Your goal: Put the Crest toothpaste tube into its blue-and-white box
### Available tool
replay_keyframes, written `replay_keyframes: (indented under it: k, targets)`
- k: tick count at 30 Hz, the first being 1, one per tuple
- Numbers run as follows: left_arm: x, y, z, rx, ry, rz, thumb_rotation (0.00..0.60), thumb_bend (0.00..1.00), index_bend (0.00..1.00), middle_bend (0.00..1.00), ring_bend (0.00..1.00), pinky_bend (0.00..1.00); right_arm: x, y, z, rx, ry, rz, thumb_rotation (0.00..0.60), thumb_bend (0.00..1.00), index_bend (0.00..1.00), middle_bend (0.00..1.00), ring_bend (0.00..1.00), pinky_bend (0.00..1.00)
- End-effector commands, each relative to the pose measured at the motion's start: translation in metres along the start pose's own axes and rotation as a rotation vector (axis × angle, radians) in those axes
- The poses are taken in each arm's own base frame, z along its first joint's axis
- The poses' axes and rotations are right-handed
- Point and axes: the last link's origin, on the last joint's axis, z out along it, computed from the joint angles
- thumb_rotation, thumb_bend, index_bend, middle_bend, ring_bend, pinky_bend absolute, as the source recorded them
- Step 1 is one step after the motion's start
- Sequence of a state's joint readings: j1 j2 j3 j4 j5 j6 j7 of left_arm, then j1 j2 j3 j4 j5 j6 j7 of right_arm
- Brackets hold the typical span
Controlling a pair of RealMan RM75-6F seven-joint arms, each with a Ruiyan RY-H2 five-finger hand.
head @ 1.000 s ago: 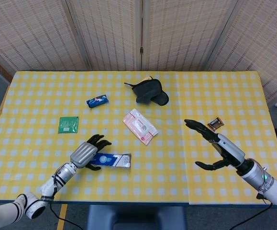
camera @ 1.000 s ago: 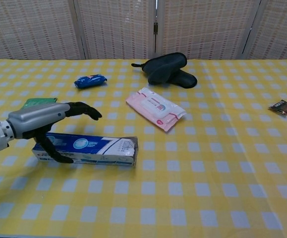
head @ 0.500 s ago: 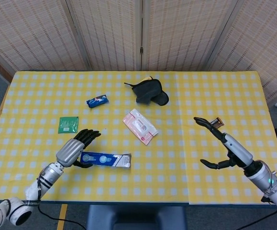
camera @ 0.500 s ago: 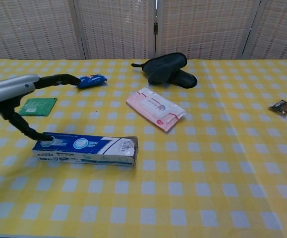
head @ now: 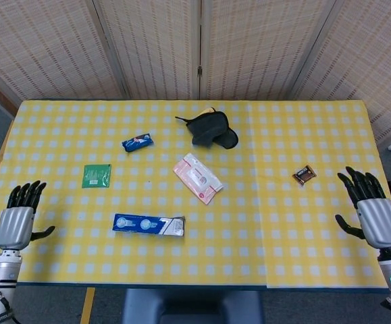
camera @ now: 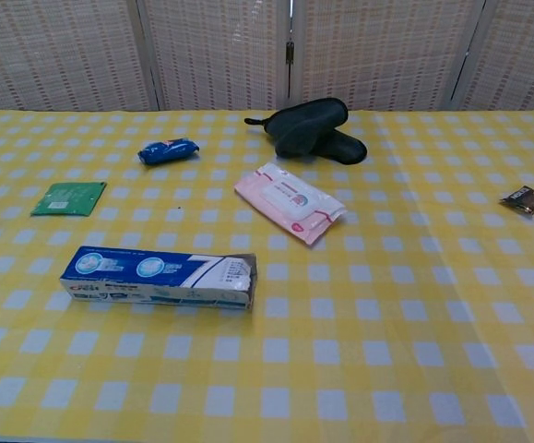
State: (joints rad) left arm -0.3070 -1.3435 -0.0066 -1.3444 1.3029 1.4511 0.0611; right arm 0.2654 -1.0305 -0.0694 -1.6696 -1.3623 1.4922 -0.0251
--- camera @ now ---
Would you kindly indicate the blue white toothpaste box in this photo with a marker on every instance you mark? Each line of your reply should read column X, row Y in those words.
column 156, row 277

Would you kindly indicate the pink wet wipes pack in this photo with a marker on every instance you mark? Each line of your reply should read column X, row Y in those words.
column 289, row 203

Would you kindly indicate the black zip pouch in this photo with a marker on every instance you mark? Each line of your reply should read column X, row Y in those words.
column 308, row 131

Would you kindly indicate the blue snack packet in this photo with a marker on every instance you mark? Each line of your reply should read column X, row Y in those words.
column 167, row 151

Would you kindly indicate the yellow white checked tablecloth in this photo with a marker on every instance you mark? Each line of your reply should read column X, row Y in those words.
column 294, row 369

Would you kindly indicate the metal screen hinge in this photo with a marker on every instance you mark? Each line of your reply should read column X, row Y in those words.
column 289, row 51

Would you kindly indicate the woven folding screen panel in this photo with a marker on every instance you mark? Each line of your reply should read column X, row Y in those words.
column 216, row 51
column 54, row 51
column 520, row 51
column 386, row 51

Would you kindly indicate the green flat sachet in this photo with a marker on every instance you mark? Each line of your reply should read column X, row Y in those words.
column 66, row 198

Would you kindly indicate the brown snack packet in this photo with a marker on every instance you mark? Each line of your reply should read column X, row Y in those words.
column 527, row 200

